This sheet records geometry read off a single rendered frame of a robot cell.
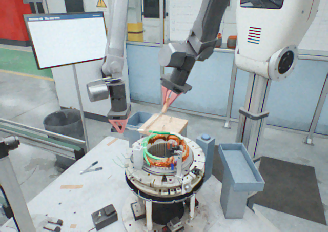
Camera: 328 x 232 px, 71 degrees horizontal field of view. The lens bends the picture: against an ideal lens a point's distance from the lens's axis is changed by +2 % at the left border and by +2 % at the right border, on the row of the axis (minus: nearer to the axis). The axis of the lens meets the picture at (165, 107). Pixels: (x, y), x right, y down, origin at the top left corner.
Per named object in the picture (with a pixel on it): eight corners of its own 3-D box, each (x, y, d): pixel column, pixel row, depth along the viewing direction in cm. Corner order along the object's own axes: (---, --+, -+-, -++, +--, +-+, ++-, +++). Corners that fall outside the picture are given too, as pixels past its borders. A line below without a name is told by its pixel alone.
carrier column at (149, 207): (146, 231, 95) (144, 194, 86) (148, 226, 97) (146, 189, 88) (151, 233, 94) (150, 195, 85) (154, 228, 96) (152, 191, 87)
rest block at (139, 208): (141, 204, 105) (141, 195, 103) (145, 213, 100) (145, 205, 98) (132, 206, 103) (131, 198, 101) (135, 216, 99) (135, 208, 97)
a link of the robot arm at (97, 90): (120, 60, 77) (113, 63, 85) (84, 65, 72) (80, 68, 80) (127, 95, 79) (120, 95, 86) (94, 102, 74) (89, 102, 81)
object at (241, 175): (252, 234, 96) (265, 182, 84) (226, 234, 96) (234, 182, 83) (234, 188, 119) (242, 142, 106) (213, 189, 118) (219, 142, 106)
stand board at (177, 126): (138, 132, 118) (138, 128, 117) (155, 116, 133) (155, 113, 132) (174, 142, 110) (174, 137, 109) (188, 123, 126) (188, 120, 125)
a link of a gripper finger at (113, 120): (110, 136, 87) (107, 114, 83) (116, 126, 93) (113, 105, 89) (128, 136, 86) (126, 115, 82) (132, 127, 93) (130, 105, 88)
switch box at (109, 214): (91, 220, 102) (90, 212, 99) (113, 210, 107) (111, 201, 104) (97, 231, 97) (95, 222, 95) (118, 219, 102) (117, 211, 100)
